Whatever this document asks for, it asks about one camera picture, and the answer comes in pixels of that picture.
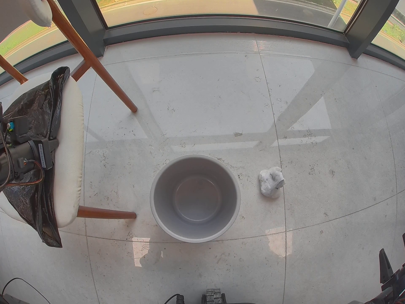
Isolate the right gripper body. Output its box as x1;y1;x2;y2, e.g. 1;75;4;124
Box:
381;266;405;297

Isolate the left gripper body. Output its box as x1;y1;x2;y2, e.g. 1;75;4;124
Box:
6;137;54;183

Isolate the black plastic bag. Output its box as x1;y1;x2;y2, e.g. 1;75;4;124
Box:
0;66;71;248

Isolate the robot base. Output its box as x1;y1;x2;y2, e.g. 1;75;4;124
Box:
190;288;257;304

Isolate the white trash bin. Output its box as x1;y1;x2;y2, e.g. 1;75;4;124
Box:
150;154;242;244

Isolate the crumpled white paper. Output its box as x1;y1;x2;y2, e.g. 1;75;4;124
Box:
259;167;285;199

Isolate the window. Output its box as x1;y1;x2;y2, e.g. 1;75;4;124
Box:
0;0;405;85

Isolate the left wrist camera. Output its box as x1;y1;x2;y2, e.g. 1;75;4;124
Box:
9;116;30;143

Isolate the black cable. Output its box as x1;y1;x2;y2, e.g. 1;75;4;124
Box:
164;293;191;304
0;277;43;304

